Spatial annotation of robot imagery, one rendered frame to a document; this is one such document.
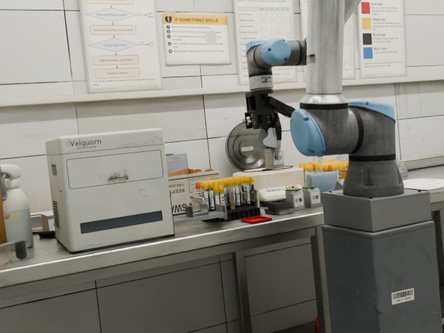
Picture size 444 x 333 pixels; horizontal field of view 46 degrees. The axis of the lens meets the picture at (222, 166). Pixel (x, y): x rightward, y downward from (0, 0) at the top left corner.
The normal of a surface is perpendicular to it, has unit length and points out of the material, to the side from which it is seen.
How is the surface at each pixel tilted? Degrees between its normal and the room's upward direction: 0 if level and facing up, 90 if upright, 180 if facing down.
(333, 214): 90
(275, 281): 90
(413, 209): 90
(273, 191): 25
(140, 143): 90
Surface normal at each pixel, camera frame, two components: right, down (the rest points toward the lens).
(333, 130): 0.32, 0.18
